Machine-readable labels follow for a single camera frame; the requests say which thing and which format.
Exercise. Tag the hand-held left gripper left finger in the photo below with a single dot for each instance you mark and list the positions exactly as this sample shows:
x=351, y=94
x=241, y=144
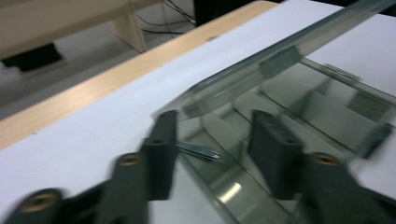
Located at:
x=160, y=155

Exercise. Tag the beige desk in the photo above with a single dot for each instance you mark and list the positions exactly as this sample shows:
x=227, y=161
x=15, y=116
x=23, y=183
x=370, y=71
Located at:
x=62, y=18

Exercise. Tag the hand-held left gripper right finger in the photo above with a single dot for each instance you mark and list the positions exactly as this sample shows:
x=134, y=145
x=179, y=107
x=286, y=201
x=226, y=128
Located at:
x=277, y=155

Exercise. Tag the black curtain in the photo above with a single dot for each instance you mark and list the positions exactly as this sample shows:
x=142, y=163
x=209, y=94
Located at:
x=218, y=9

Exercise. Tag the grey transparent compartment box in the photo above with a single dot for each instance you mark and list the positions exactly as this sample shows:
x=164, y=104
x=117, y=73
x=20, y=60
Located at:
x=311, y=102

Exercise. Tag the black box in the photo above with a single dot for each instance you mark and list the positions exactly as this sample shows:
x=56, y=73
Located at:
x=32, y=57

